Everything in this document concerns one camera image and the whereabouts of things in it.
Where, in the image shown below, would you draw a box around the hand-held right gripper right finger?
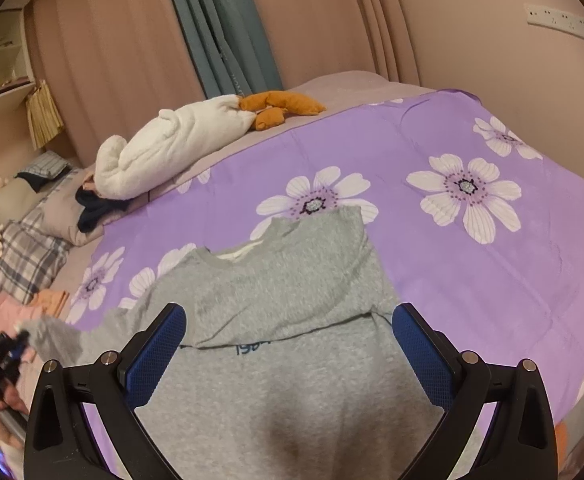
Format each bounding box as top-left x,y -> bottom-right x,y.
392,302 -> 559,480

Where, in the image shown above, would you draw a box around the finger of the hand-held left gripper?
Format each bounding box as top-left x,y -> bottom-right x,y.
6,330 -> 31,362

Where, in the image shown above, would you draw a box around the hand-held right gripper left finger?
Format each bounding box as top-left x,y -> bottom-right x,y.
24,303 -> 189,480

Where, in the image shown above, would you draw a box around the grey sweatshirt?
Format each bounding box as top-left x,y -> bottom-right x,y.
24,206 -> 483,480

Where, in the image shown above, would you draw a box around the pink folded clothes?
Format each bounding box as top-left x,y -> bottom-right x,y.
0,294 -> 40,363

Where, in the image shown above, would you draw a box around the person's left hand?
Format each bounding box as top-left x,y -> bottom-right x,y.
0,391 -> 29,431

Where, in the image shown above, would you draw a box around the orange folded cloth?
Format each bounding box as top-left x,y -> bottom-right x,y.
28,287 -> 71,319

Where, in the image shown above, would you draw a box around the purple floral blanket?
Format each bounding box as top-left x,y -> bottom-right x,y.
64,87 -> 584,480

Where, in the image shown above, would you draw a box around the grey plaid cloth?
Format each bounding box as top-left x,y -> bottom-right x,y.
0,205 -> 75,307

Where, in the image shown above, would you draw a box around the taupe pillow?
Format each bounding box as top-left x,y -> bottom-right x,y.
42,167 -> 118,247

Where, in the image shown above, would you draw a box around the beige pillow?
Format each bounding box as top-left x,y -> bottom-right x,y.
0,175 -> 48,228

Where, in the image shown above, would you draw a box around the navy garment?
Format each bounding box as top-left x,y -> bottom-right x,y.
74,184 -> 134,234

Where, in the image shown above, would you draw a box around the blue plaid pillow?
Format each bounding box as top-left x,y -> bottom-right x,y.
22,151 -> 73,181

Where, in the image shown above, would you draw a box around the white plush goose toy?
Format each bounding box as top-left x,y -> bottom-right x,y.
93,91 -> 328,200

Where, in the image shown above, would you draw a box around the mauve bed sheet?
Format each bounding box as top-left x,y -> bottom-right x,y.
147,72 -> 438,201

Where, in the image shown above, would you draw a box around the pink curtain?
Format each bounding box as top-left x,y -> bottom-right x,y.
239,0 -> 423,93
24,0 -> 207,171

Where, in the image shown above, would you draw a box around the teal curtain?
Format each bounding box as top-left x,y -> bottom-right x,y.
162,0 -> 285,100

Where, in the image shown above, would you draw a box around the white wall power strip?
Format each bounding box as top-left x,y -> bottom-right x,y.
523,3 -> 584,47

